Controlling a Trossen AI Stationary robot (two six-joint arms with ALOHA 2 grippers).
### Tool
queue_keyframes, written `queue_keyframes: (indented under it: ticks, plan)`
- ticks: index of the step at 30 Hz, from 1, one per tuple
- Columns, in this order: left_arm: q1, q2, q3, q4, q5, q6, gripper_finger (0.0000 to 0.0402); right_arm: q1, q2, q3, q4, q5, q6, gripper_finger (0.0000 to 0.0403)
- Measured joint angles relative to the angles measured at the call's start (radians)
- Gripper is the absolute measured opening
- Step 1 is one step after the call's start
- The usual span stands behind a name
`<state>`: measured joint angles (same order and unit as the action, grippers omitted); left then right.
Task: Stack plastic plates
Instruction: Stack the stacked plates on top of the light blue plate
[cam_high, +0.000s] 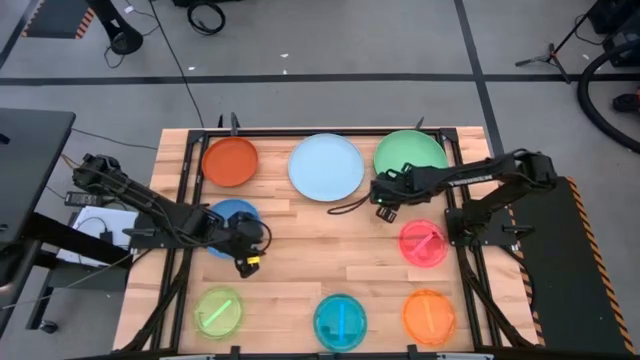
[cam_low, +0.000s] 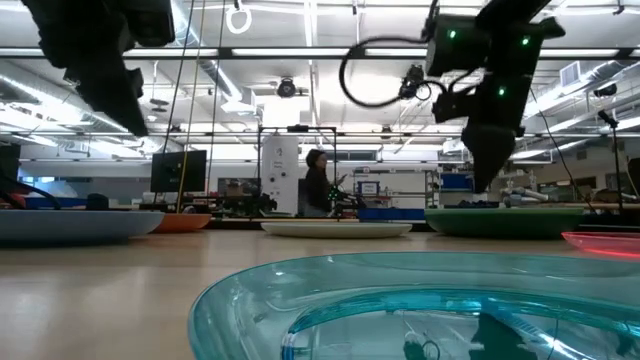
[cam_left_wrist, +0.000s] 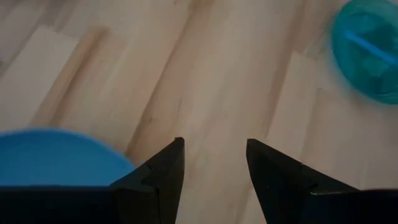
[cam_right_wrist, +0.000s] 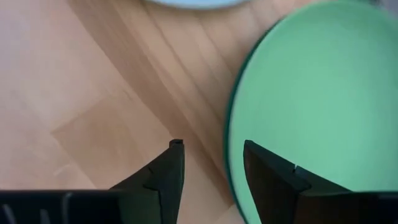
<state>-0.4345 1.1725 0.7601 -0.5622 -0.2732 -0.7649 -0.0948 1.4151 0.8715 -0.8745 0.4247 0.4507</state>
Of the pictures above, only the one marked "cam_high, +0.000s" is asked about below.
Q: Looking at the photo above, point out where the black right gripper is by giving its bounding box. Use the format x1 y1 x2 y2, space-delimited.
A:
368 166 419 225

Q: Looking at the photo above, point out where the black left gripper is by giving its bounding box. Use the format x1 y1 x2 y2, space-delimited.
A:
223 210 270 280

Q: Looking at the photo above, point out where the pink translucent plastic plate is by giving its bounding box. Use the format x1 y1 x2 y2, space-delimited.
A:
398 218 450 269

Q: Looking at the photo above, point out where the blue opaque plastic plate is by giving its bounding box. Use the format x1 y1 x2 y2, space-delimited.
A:
207 198 262 260

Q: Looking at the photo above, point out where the green plastic plate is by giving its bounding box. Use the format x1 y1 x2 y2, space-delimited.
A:
372 129 450 177

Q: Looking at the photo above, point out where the orange opaque plastic plate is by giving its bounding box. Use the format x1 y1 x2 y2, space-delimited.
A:
201 136 260 189

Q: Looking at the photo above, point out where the teal translucent plastic plate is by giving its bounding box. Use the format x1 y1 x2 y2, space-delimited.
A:
312 293 369 353

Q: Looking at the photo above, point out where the lime translucent plastic plate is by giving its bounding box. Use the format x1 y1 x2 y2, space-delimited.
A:
193 285 245 341

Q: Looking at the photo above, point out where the large light blue plate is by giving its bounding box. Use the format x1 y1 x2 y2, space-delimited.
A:
287 132 366 203

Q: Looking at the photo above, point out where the orange translucent plastic plate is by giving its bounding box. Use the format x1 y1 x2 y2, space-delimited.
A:
401 288 458 348

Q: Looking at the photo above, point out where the white paper sheet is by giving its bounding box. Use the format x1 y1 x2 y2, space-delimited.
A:
55 205 140 267

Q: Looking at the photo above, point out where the black power adapter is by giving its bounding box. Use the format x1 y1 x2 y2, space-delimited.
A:
63 190 105 207

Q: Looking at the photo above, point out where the black hazard-striped floor mat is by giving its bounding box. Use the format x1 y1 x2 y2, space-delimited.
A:
507 175 639 356

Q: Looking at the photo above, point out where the black tripod stand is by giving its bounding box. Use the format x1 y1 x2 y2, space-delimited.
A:
514 0 601 85

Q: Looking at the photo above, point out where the black desk top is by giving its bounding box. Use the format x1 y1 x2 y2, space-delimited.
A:
0 108 77 246

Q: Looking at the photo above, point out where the black stand base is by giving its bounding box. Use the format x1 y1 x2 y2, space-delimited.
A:
84 0 145 56

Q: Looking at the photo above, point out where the black equipment case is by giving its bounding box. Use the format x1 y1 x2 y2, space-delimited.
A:
587 0 640 69

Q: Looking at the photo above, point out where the small hazard-striped floor mat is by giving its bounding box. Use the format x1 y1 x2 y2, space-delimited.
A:
20 0 96 40

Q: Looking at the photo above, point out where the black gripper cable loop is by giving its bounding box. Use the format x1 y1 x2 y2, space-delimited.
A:
327 192 374 216

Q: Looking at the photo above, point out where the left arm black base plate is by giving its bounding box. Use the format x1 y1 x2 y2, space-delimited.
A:
122 212 202 250

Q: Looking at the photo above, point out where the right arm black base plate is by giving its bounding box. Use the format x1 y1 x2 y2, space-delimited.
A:
444 207 535 247

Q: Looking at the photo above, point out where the black aluminium table frame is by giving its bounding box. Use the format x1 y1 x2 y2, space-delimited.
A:
119 127 539 357

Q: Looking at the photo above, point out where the black desk leg frame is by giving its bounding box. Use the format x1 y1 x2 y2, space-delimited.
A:
0 212 134 331

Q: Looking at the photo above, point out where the long thin floor cable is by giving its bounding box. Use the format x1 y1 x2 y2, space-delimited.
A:
147 0 206 129

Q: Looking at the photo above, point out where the thick black hose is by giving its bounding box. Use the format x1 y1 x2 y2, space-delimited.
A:
576 39 640 155

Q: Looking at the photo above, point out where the coiled black cable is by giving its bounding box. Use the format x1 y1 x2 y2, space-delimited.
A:
186 1 227 36

